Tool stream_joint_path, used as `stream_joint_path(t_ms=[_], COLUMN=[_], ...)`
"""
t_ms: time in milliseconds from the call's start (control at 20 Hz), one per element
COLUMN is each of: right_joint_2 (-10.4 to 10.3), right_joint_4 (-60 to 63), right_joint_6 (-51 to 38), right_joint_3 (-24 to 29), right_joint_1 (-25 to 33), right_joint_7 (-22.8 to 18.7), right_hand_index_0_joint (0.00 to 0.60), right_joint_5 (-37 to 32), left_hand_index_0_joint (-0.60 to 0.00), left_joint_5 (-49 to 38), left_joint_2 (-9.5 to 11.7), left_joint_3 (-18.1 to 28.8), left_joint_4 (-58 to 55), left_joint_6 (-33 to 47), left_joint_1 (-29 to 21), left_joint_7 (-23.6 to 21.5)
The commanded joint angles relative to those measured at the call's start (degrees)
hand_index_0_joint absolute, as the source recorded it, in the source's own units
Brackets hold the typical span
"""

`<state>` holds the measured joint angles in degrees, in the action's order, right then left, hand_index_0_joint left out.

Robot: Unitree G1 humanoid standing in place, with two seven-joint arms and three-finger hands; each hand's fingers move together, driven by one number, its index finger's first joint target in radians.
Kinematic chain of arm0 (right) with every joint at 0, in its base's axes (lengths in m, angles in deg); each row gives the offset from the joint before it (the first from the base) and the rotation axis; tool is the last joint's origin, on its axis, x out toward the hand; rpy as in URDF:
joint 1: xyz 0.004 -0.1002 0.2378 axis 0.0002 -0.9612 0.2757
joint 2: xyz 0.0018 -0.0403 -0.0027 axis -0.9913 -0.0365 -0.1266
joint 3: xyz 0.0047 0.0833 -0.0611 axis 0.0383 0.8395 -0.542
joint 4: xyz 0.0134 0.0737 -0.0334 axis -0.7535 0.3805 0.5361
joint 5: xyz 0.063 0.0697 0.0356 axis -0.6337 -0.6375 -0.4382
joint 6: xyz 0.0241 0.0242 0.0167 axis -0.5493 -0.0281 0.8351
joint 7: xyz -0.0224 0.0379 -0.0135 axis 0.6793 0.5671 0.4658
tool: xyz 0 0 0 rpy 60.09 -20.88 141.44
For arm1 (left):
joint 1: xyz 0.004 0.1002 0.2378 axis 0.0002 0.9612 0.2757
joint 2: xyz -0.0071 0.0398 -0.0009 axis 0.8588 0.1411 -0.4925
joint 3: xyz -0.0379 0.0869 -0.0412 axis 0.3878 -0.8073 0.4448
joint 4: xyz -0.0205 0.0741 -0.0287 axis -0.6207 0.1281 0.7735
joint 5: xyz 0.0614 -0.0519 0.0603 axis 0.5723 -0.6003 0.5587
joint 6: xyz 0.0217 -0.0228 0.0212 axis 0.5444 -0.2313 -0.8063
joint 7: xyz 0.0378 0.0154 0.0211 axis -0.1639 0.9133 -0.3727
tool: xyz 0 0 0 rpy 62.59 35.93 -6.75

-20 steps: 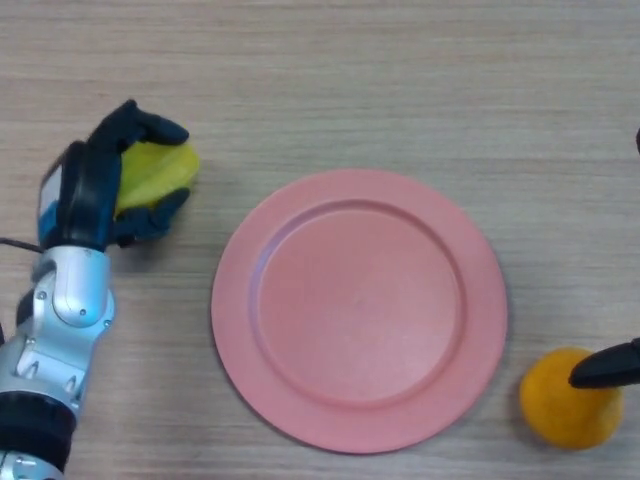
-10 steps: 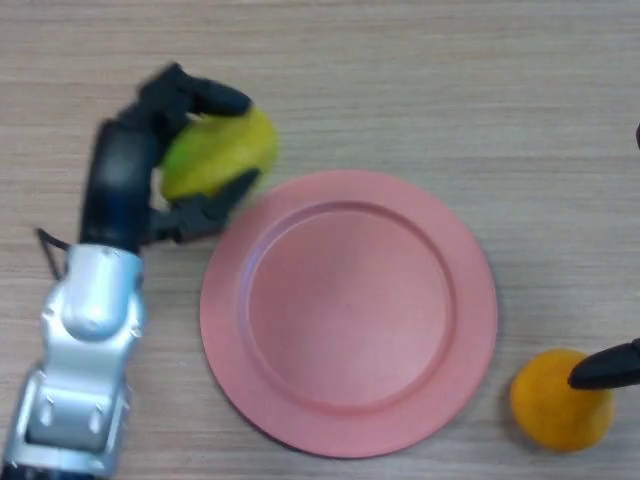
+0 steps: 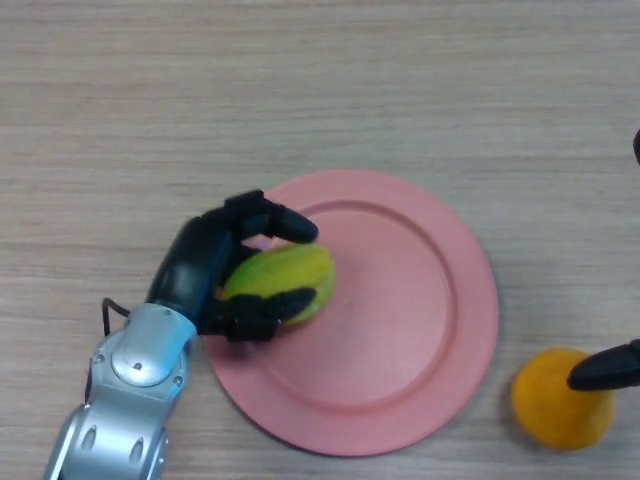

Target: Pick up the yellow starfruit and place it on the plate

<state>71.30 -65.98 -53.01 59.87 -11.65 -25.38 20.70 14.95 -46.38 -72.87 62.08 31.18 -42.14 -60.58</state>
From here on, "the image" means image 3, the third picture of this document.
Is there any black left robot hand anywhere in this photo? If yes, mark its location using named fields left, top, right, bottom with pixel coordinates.
left=144, top=188, right=320, bottom=346

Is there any pink round plate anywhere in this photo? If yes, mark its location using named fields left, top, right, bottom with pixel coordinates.
left=204, top=168, right=500, bottom=458

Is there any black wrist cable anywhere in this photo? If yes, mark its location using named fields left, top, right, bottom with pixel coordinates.
left=82, top=297, right=133, bottom=407

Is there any orange round fruit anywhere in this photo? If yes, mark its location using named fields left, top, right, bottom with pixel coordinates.
left=510, top=347, right=615, bottom=451

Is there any yellow green starfruit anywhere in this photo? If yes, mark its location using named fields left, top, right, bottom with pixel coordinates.
left=223, top=243, right=336, bottom=327

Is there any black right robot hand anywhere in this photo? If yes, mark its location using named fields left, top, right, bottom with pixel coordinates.
left=567, top=128, right=640, bottom=392

